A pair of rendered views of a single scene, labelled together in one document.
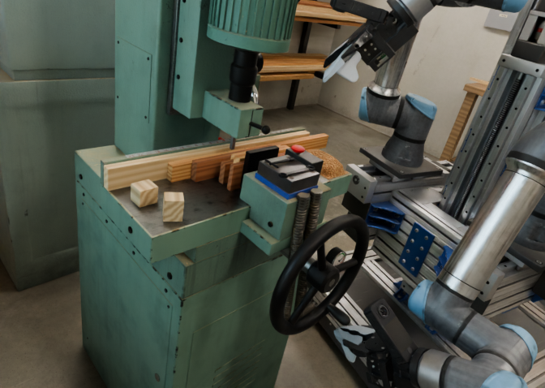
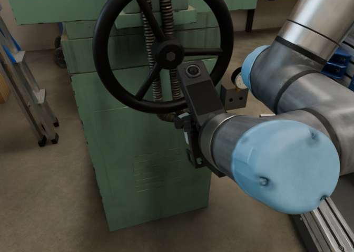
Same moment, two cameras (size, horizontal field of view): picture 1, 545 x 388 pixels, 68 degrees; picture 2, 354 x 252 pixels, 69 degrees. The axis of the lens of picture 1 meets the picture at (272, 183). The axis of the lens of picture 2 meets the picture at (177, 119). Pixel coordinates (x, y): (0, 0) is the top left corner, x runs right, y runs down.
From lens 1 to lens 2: 61 cm
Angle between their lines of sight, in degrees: 28
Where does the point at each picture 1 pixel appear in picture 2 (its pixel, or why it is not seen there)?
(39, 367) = (76, 151)
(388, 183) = not seen: hidden behind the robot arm
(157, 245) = (17, 6)
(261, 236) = not seen: hidden behind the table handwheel
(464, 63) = not seen: outside the picture
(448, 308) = (274, 67)
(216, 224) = (79, 1)
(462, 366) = (241, 119)
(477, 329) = (303, 87)
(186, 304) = (75, 80)
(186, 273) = (64, 48)
